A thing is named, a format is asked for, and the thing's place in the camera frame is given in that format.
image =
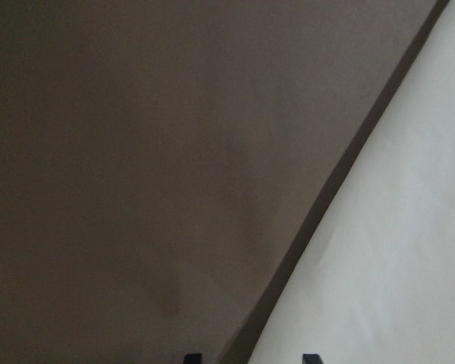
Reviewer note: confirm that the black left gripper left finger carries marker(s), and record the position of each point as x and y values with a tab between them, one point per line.
193	358

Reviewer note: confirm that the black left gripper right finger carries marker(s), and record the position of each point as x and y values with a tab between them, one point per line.
311	358

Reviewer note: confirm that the cream long-sleeve cat shirt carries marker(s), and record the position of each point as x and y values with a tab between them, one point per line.
376	283

